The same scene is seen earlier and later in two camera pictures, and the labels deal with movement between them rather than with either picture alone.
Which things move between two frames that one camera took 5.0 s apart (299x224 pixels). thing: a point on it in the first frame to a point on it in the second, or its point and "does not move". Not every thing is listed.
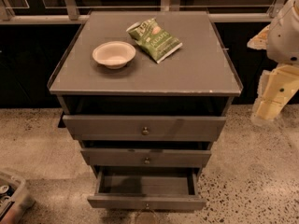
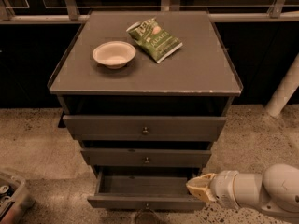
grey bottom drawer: [147, 189] does not move
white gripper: [284, 41] to [224, 189]
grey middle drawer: [146, 157] does not move
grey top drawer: [144, 127] does not move
